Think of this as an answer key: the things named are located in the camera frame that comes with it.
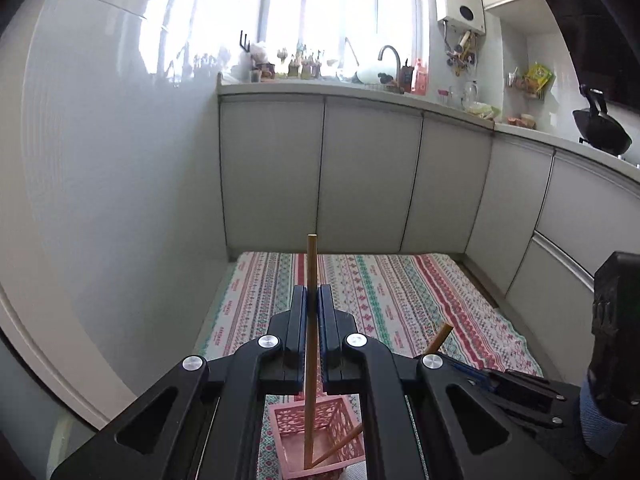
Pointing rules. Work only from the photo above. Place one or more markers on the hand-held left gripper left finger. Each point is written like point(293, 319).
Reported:
point(298, 320)

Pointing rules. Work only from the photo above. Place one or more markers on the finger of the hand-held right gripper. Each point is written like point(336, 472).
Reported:
point(530, 392)

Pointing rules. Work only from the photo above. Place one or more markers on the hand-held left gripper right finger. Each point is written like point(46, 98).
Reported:
point(326, 320)

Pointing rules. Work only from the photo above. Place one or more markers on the wooden chopstick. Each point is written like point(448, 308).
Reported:
point(440, 338)
point(340, 445)
point(311, 260)

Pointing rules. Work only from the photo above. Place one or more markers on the pink lattice plastic basket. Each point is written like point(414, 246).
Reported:
point(330, 420)

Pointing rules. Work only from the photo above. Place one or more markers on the patterned red green tablecloth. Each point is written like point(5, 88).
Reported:
point(380, 290)

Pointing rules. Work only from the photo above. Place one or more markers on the grey kitchen cabinets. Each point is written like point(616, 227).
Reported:
point(370, 175)

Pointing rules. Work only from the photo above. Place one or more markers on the black wok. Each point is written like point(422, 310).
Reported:
point(602, 132)

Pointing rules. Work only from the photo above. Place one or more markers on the white kitchen countertop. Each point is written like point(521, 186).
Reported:
point(310, 87)

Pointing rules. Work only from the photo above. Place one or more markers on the yellow snack bag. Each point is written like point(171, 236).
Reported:
point(539, 77)

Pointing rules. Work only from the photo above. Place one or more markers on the row of small bottles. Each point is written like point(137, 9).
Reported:
point(300, 65)

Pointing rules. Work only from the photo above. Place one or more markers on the red detergent bottle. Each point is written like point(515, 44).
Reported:
point(420, 77)

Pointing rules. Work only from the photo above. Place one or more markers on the clear glass jar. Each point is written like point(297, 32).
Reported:
point(470, 94)

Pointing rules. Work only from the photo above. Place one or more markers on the dark curved faucet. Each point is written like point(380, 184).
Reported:
point(397, 57)

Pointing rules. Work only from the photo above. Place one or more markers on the black range hood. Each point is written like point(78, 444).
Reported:
point(600, 35)

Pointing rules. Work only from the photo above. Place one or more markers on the kitchen window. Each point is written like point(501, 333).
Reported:
point(325, 5)

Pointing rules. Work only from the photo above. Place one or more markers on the black wall hooks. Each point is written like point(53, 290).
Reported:
point(244, 42)

